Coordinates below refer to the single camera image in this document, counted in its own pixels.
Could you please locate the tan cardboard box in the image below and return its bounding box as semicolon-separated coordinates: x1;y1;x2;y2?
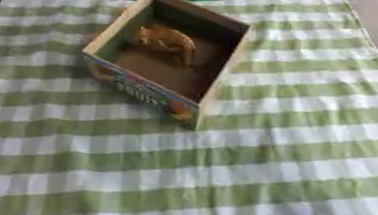
73;0;259;136

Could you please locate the orange soft toy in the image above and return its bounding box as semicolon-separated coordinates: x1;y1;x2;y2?
128;22;201;70

